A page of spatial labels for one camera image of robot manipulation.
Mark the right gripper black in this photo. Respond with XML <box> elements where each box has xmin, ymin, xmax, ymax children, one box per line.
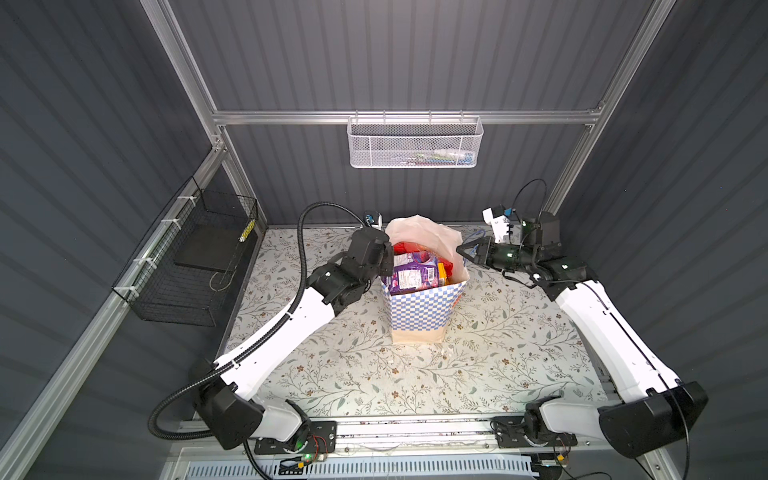
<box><xmin>455</xmin><ymin>237</ymin><xmax>533</xmax><ymax>275</ymax></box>

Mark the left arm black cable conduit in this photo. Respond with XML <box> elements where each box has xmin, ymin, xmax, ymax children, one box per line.
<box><xmin>147</xmin><ymin>202</ymin><xmax>367</xmax><ymax>480</ymax></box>

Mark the small purple snack bag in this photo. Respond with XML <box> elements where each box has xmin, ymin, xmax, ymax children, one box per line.
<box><xmin>384</xmin><ymin>252</ymin><xmax>439</xmax><ymax>295</ymax></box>

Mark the blue checkered paper bag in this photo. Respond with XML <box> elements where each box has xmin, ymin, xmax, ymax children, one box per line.
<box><xmin>381</xmin><ymin>215</ymin><xmax>470</xmax><ymax>344</ymax></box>

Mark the yellow snack bag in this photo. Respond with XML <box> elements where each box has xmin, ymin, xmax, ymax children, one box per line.
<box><xmin>437</xmin><ymin>258</ymin><xmax>453</xmax><ymax>287</ymax></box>

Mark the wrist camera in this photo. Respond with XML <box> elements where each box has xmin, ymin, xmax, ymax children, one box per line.
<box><xmin>482</xmin><ymin>205</ymin><xmax>521</xmax><ymax>245</ymax></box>
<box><xmin>363</xmin><ymin>211</ymin><xmax>384</xmax><ymax>231</ymax></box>

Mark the red snack bag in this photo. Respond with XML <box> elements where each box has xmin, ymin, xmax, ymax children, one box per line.
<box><xmin>393</xmin><ymin>241</ymin><xmax>438</xmax><ymax>256</ymax></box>

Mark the black wire side basket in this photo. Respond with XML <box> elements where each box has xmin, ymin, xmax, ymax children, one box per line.
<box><xmin>113</xmin><ymin>180</ymin><xmax>260</xmax><ymax>327</ymax></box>

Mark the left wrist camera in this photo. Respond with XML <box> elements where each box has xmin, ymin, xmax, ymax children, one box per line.
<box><xmin>363</xmin><ymin>211</ymin><xmax>384</xmax><ymax>231</ymax></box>

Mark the yellow tag in basket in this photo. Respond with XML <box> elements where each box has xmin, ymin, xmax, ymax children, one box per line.
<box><xmin>239</xmin><ymin>219</ymin><xmax>256</xmax><ymax>243</ymax></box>

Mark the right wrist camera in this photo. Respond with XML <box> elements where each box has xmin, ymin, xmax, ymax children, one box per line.
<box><xmin>482</xmin><ymin>205</ymin><xmax>521</xmax><ymax>245</ymax></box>

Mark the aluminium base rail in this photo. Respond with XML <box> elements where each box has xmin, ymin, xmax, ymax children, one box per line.
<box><xmin>160</xmin><ymin>414</ymin><xmax>683</xmax><ymax>479</ymax></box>

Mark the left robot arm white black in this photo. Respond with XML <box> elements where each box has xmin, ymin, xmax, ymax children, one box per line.
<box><xmin>195</xmin><ymin>227</ymin><xmax>394</xmax><ymax>450</ymax></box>

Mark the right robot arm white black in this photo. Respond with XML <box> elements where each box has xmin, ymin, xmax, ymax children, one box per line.
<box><xmin>456</xmin><ymin>206</ymin><xmax>708</xmax><ymax>458</ymax></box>

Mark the floral table cloth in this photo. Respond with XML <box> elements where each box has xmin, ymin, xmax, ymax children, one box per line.
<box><xmin>200</xmin><ymin>224</ymin><xmax>613</xmax><ymax>420</ymax></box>

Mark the white wire wall basket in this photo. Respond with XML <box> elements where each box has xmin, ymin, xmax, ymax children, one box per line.
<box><xmin>346</xmin><ymin>114</ymin><xmax>484</xmax><ymax>169</ymax></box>

